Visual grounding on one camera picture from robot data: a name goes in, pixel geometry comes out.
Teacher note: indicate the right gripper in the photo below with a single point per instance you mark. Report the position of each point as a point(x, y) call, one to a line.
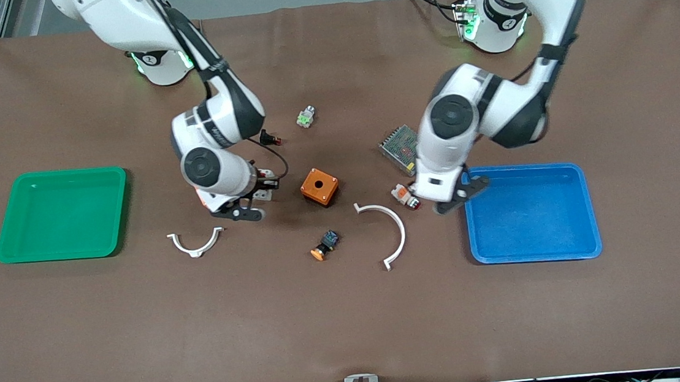
point(257, 185)

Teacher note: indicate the white red circuit breaker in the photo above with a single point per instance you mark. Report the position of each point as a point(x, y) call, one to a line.
point(264, 194)

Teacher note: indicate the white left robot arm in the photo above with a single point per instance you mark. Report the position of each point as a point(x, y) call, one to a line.
point(453, 116)

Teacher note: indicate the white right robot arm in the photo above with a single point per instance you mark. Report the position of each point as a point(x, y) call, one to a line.
point(208, 165)

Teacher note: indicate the white orange red indicator lamp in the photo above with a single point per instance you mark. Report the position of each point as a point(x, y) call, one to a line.
point(402, 194)

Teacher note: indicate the metal mesh power supply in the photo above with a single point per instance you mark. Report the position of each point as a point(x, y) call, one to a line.
point(401, 149)

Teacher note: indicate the large white curved clamp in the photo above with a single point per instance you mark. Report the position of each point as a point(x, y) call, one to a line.
point(402, 228)

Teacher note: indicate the orange capped push button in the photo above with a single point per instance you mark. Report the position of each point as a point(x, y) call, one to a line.
point(326, 243)

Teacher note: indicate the small white curved clamp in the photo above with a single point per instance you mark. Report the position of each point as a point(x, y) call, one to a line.
point(197, 251)

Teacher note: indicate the blue plastic tray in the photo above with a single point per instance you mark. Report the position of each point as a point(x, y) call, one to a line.
point(530, 214)

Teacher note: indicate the brown table mat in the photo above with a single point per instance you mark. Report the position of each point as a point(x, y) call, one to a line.
point(352, 325)

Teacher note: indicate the green plastic tray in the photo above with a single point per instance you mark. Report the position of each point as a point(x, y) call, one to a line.
point(62, 215)

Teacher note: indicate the green white switch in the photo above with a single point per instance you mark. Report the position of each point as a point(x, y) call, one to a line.
point(306, 117)

